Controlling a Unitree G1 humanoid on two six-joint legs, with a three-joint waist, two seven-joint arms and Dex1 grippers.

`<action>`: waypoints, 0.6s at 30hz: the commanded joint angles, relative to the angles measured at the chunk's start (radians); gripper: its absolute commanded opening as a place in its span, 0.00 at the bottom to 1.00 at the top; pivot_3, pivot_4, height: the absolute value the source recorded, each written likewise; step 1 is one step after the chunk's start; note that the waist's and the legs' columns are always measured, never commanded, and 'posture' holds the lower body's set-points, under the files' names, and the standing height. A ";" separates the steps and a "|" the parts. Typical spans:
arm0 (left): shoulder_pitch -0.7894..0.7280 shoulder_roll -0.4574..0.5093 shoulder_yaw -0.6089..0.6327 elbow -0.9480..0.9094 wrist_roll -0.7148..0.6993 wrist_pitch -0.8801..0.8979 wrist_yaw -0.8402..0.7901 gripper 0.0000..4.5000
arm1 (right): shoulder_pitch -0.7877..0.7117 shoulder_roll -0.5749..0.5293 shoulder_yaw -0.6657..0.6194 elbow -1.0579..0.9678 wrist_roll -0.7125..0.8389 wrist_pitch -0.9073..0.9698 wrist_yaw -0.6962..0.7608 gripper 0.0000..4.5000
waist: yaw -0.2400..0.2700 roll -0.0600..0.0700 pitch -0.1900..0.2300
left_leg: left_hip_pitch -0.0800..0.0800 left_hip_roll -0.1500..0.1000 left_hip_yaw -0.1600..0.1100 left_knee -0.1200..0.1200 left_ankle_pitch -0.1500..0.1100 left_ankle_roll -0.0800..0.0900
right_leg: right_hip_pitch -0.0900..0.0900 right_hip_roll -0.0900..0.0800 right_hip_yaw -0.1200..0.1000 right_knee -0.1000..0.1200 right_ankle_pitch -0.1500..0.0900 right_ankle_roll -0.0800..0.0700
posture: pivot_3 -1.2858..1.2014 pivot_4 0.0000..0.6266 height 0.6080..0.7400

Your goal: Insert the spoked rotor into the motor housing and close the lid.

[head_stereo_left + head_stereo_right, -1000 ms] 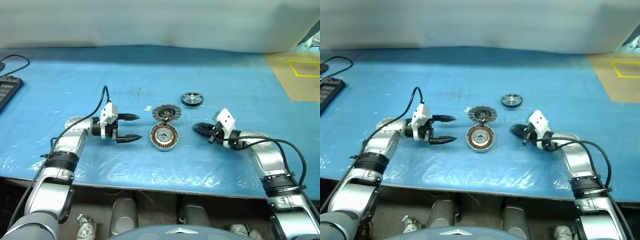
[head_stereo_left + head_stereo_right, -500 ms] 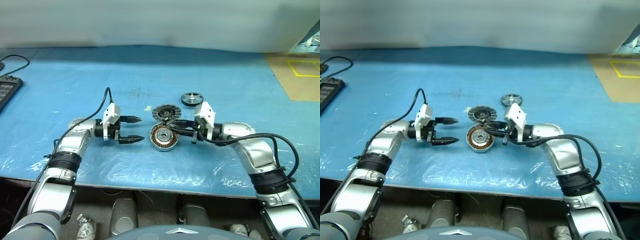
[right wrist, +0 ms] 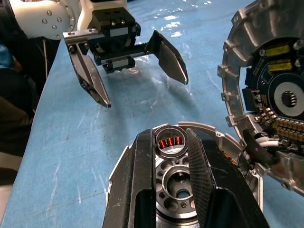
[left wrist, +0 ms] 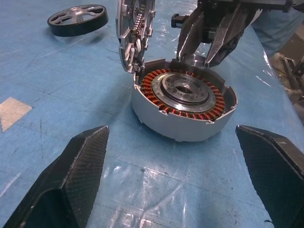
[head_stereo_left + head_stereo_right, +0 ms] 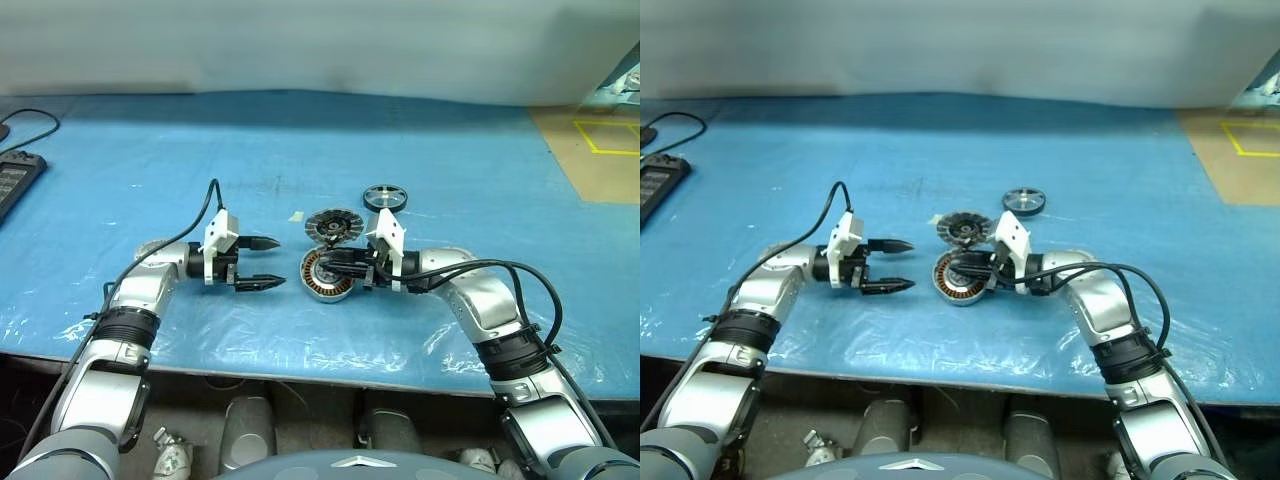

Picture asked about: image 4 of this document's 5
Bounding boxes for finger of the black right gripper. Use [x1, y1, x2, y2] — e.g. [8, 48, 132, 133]
[175, 7, 206, 62]
[204, 3, 263, 69]

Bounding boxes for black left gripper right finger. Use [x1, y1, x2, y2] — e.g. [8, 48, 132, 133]
[235, 124, 304, 228]

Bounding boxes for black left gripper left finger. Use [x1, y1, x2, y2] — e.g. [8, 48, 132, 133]
[2, 125, 110, 228]

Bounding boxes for round silver metal disc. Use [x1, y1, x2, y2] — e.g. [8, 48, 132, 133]
[114, 0, 157, 75]

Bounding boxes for white motor housing copper windings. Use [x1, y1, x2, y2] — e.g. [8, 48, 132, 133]
[131, 58, 238, 143]

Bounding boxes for black rimmed silver spoked rotor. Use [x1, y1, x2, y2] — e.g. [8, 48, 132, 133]
[47, 4, 109, 38]

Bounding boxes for light blue garment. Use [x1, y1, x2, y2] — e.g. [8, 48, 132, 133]
[251, 8, 304, 57]

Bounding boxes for beige tape patch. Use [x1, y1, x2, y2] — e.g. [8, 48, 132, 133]
[0, 96, 33, 133]

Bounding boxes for blue table cover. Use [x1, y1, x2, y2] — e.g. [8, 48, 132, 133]
[0, 0, 304, 228]

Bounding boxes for black metal frame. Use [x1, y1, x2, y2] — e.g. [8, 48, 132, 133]
[269, 33, 304, 102]

